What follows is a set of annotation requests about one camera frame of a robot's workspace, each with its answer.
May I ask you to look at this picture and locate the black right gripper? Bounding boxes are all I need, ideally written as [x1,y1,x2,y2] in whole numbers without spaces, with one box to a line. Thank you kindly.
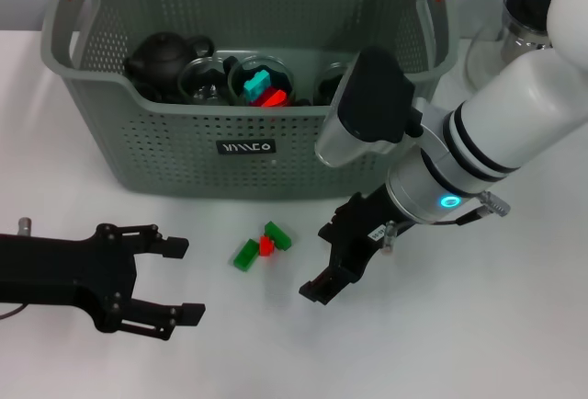
[299,187,401,306]

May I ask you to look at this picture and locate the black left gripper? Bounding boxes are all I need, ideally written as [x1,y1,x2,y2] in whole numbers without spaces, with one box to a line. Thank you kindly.
[0,223,207,341]

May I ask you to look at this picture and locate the bright red slope brick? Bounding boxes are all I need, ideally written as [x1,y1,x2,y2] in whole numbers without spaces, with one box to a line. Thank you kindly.
[262,88,288,108]

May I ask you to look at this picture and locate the dark red curved brick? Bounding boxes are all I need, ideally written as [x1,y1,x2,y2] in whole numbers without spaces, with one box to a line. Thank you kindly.
[250,89,276,108]

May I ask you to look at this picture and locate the teal square building plate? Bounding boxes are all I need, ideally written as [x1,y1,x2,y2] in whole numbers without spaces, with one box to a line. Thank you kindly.
[243,67,272,104]

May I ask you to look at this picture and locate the grey-green perforated storage bin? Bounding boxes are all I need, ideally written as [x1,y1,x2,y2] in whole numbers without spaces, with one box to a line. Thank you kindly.
[40,0,460,201]

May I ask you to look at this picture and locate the long green building brick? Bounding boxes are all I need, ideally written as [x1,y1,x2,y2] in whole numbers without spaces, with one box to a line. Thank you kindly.
[264,221,293,251]

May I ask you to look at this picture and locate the small green building brick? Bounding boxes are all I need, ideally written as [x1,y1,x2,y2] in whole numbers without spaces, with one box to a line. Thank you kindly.
[232,238,261,273]

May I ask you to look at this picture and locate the black clay teapot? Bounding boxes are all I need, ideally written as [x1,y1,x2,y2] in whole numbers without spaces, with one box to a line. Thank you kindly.
[122,30,217,92]

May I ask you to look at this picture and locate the glass pitcher black lid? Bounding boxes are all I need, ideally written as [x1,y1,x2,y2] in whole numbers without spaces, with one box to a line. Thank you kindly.
[464,0,560,92]

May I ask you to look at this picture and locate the grey left gripper cable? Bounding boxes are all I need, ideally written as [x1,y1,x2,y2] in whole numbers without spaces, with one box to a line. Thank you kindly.
[0,217,34,321]

